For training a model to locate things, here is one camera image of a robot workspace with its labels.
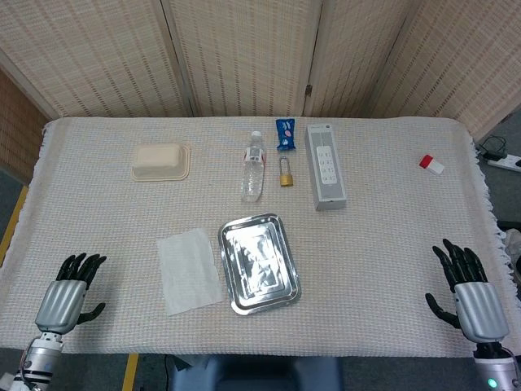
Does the grey power strip box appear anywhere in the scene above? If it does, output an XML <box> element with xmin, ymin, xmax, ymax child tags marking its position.
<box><xmin>304</xmin><ymin>124</ymin><xmax>348</xmax><ymax>212</ymax></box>

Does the blue snack packet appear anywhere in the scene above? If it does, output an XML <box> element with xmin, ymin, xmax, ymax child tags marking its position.
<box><xmin>275</xmin><ymin>118</ymin><xmax>297</xmax><ymax>152</ymax></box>

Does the shiny steel tray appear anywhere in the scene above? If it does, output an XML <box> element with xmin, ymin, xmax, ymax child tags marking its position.
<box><xmin>217</xmin><ymin>213</ymin><xmax>303</xmax><ymax>315</ymax></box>

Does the beige plastic food container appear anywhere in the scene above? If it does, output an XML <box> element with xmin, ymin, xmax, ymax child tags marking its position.
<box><xmin>130</xmin><ymin>142</ymin><xmax>191</xmax><ymax>182</ymax></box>

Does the white floor power strip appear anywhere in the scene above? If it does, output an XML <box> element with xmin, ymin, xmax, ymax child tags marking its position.
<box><xmin>486</xmin><ymin>153</ymin><xmax>521</xmax><ymax>173</ymax></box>

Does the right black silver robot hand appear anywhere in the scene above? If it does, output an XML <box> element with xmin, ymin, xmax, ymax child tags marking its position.
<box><xmin>424</xmin><ymin>239</ymin><xmax>510</xmax><ymax>344</ymax></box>

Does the woven folding screen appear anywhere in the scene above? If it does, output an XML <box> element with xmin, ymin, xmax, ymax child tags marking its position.
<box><xmin>0</xmin><ymin>0</ymin><xmax>521</xmax><ymax>172</ymax></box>

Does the black cable with plug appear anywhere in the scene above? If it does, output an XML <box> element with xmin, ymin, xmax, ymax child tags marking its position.
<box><xmin>475</xmin><ymin>134</ymin><xmax>509</xmax><ymax>161</ymax></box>

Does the white paper sheet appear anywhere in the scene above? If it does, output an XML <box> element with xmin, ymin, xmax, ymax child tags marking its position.
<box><xmin>156</xmin><ymin>227</ymin><xmax>225</xmax><ymax>317</ymax></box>

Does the clear plastic water bottle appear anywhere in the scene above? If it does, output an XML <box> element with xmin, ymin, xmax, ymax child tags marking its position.
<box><xmin>241</xmin><ymin>130</ymin><xmax>268</xmax><ymax>204</ymax></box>

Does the small red white box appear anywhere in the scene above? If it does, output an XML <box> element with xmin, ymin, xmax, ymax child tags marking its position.
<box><xmin>418</xmin><ymin>154</ymin><xmax>446</xmax><ymax>177</ymax></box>

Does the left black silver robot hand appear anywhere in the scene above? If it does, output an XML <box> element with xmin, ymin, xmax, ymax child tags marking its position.
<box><xmin>34</xmin><ymin>253</ymin><xmax>107</xmax><ymax>336</ymax></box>

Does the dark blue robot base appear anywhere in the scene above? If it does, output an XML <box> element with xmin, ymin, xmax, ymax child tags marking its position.
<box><xmin>167</xmin><ymin>354</ymin><xmax>344</xmax><ymax>391</ymax></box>

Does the white woven tablecloth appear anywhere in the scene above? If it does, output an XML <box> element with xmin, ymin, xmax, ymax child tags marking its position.
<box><xmin>0</xmin><ymin>116</ymin><xmax>521</xmax><ymax>360</ymax></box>

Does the brass padlock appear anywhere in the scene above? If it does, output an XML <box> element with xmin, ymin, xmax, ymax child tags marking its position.
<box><xmin>278</xmin><ymin>156</ymin><xmax>295</xmax><ymax>189</ymax></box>

